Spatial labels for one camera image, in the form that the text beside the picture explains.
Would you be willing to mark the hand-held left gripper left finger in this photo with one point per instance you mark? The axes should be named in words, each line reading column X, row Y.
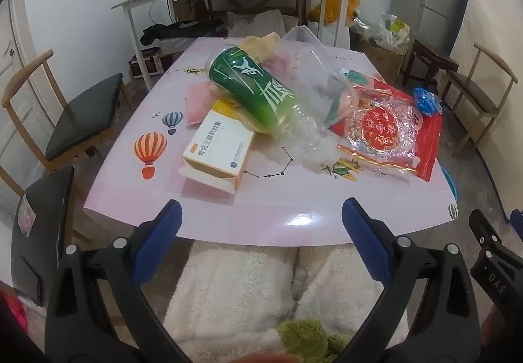
column 157, row 240

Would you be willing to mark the green printed plastic cup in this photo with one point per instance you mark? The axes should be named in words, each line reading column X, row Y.
column 253, row 93

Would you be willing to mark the blue wrapper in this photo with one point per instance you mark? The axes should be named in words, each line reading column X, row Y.
column 427, row 101

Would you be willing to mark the clear plastic container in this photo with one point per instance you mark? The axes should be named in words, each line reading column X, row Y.
column 310, row 72

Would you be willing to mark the white sack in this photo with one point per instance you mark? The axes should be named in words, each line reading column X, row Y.
column 253, row 21

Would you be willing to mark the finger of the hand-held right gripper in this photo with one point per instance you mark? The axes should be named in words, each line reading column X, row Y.
column 518, row 216
column 484, row 230

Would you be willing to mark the brown cardboard box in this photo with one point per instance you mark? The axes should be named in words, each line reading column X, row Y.
column 188, row 9

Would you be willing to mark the dark wooden stool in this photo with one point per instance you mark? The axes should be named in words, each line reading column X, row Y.
column 429, row 52

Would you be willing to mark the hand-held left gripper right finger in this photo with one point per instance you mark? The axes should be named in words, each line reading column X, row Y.
column 367, row 240

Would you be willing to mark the black clothing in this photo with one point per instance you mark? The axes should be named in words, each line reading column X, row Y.
column 179, row 31

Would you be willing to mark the red clear plastic package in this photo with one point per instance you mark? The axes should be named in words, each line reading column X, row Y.
column 384, row 130

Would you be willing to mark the green plush trim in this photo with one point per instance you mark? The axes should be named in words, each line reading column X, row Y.
column 302, row 340

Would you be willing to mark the white panel blue edge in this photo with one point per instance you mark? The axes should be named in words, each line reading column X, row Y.
column 498, row 19

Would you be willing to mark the large cardboard box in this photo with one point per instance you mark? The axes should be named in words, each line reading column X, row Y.
column 380, row 58

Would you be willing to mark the yellow plastic bag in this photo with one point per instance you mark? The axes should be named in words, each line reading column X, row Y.
column 331, row 7

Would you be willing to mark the red pink cloth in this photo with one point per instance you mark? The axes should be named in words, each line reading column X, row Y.
column 12, row 314

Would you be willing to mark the beige crumpled paper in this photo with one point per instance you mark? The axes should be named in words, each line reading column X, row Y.
column 263, row 45

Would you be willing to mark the white orange medicine box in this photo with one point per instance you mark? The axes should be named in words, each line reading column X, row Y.
column 216, row 146

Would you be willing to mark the wooden chair black seat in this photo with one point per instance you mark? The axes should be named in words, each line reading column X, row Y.
column 470, row 87
column 81, row 113

